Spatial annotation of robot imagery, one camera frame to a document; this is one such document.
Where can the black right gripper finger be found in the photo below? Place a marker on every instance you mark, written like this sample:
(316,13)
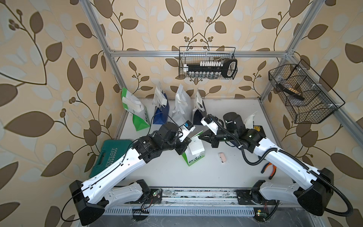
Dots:
(205,138)
(206,133)

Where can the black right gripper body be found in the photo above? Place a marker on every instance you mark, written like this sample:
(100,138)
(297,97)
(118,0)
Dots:
(216,138)

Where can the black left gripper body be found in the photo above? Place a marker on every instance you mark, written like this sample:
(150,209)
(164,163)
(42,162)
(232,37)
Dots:
(179,146)

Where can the small green paper bag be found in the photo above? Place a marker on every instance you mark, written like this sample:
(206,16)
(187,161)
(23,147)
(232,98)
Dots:
(191,159)

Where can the pink stapler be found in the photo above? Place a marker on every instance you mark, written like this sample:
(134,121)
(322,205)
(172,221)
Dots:
(222,157)

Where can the dark navy small bag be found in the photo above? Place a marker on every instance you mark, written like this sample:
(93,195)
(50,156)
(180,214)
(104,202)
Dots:
(199,111)

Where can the white paper bag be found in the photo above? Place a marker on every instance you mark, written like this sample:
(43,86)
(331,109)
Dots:
(183,114)

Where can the small blue paper bag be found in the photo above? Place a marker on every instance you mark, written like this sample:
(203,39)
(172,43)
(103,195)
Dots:
(161,113)

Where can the large green white bag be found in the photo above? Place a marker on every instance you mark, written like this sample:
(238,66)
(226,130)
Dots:
(140,120)

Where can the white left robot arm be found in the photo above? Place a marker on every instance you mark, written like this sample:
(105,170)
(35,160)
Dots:
(93,196)

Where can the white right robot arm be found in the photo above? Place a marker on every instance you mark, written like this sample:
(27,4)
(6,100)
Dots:
(310,187)

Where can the black yellow flat case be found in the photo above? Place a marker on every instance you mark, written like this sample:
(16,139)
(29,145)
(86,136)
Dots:
(260,129)

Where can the black socket set holder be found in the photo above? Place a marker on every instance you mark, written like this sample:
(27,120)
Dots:
(223,69)

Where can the green plastic tool case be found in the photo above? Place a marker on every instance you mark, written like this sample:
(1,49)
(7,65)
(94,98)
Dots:
(111,151)

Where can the tool in right basket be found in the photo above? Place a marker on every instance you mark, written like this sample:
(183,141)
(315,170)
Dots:
(292,92)

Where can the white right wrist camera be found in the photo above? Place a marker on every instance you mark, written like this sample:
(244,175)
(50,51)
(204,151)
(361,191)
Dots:
(209,121)

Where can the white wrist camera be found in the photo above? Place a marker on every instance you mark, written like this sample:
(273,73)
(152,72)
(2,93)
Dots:
(209,121)
(186,129)

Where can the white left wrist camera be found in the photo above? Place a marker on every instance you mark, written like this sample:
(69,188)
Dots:
(186,129)

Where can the aluminium front rail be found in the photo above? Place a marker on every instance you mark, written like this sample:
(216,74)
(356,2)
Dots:
(201,197)

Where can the black wire basket back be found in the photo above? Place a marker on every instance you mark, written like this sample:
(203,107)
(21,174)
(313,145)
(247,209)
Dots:
(196,54)

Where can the black wire basket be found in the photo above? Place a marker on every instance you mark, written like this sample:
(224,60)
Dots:
(307,96)
(196,54)

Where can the black wire basket right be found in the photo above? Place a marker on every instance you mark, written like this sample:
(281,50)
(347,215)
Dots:
(307,96)

